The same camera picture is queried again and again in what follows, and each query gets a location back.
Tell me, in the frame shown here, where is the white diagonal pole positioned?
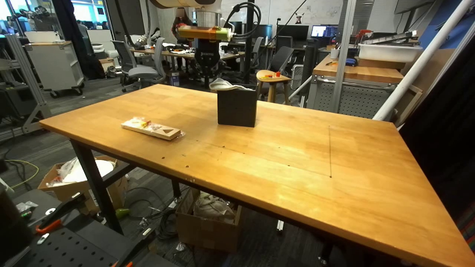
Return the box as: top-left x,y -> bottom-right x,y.
371,0 -> 475,124

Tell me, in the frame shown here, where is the black basket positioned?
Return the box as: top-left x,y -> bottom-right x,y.
215,88 -> 258,128

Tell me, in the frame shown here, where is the open cardboard box with cloths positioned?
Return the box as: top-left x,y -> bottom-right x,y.
176,191 -> 243,254

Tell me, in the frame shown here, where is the round wooden stool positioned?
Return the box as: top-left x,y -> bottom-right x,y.
255,69 -> 292,105

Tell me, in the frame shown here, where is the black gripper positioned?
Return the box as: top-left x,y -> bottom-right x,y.
194,41 -> 222,84

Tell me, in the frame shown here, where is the grey vertical post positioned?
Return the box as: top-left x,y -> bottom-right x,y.
329,0 -> 359,115

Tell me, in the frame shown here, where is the orange handled tool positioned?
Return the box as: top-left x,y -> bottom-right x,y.
34,219 -> 65,237

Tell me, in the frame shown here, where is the white plastic bin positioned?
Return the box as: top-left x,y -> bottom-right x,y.
356,44 -> 424,66

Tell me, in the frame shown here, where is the grey metal rack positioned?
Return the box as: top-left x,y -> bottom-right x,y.
0,35 -> 50,143

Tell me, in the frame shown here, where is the lit computer monitor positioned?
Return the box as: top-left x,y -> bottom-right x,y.
308,24 -> 339,42

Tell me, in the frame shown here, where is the wooden shape puzzle board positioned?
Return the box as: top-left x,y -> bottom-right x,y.
120,116 -> 182,143

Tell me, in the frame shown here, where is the black vertical pole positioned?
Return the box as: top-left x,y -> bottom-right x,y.
244,0 -> 255,91

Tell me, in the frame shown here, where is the black perforated cart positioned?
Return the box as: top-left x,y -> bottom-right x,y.
13,217 -> 155,267

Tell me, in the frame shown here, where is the grey wheeled cabinet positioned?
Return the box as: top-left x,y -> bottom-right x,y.
23,30 -> 86,99

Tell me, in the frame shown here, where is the wooden workbench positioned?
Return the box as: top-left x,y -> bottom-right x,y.
311,57 -> 405,121

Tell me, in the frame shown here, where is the white plastic bag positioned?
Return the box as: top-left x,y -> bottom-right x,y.
56,156 -> 117,188

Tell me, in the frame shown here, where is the cardboard box with white bag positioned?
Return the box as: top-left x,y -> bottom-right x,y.
35,156 -> 130,217

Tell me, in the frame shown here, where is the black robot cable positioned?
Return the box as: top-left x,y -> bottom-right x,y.
222,0 -> 262,39

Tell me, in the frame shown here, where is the black table frame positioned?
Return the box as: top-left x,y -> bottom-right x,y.
68,140 -> 338,267

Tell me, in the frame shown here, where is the cluttered office desk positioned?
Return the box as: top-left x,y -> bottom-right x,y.
133,47 -> 246,87

